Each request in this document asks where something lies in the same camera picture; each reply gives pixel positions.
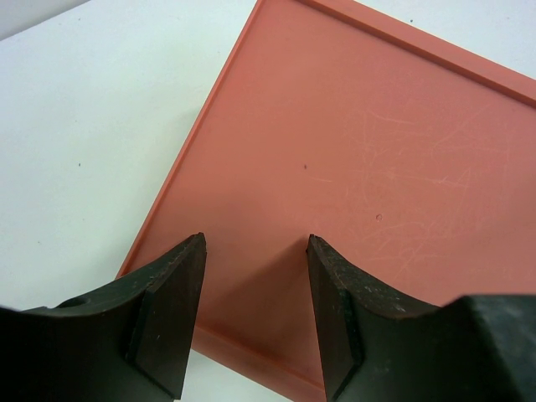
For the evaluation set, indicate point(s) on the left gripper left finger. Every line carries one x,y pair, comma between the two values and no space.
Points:
128,340

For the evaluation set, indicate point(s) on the red top drawer unit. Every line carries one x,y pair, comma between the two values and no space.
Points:
413,158

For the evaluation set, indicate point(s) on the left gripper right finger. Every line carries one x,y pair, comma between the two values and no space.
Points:
379,344

